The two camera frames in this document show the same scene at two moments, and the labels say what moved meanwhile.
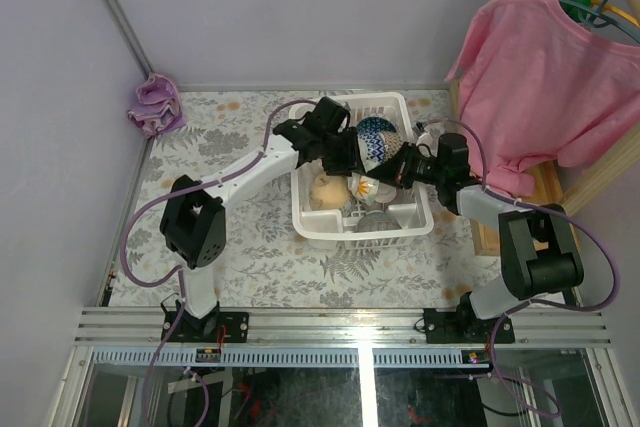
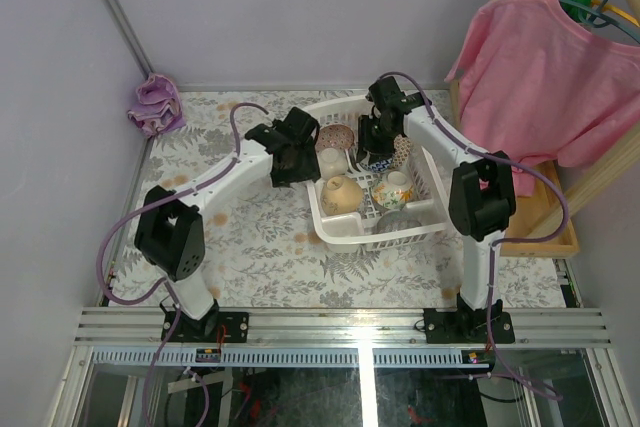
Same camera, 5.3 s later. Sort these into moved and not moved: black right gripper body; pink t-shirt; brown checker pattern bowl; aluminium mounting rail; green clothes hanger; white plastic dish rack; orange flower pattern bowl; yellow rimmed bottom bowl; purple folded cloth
Moved: brown checker pattern bowl; yellow rimmed bottom bowl; white plastic dish rack; black right gripper body; orange flower pattern bowl
Not moved: aluminium mounting rail; purple folded cloth; green clothes hanger; pink t-shirt
